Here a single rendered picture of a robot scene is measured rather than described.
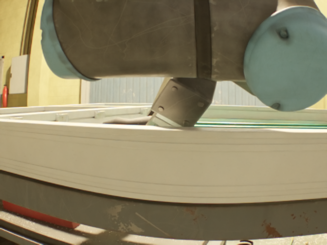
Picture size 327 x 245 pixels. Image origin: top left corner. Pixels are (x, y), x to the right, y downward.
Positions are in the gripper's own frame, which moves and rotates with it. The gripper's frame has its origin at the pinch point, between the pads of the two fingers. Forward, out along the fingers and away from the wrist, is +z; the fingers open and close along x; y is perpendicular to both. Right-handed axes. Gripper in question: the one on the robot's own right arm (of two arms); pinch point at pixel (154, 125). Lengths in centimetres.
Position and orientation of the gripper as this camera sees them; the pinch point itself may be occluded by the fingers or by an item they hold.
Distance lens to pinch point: 56.1
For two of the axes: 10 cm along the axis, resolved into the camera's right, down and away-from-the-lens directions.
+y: -8.7, -4.8, -1.1
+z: -4.1, 6.0, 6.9
